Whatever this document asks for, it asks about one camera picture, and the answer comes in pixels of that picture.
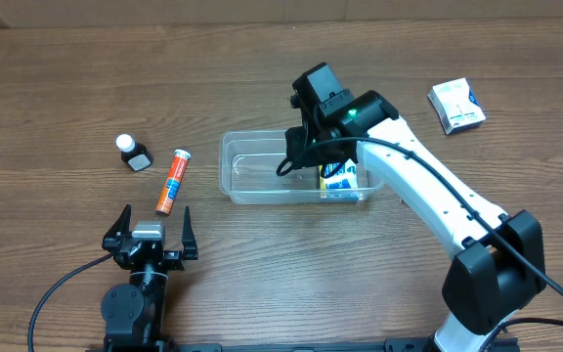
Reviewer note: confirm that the dark syrup bottle white cap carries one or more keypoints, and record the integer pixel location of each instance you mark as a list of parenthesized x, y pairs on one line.
[(135, 155)]

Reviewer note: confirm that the blue lozenge box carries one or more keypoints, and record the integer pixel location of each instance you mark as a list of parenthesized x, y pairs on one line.
[(339, 181)]

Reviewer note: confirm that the orange effervescent tablet tube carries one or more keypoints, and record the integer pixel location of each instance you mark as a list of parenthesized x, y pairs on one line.
[(173, 182)]

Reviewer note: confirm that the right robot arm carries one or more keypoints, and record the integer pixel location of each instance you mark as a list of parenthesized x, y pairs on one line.
[(497, 258)]

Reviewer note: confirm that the white plaster box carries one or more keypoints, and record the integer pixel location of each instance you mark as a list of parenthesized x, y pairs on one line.
[(456, 105)]

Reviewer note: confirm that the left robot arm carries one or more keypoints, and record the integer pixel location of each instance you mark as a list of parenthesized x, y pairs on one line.
[(134, 312)]

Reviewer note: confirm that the clear plastic container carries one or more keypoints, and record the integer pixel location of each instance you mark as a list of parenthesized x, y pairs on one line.
[(248, 162)]

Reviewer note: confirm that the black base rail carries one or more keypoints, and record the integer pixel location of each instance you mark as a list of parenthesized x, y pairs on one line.
[(401, 344)]

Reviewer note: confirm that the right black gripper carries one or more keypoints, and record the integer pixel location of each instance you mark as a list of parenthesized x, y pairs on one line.
[(297, 153)]

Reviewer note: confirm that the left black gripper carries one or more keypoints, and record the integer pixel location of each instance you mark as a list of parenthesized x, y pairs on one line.
[(178, 257)]

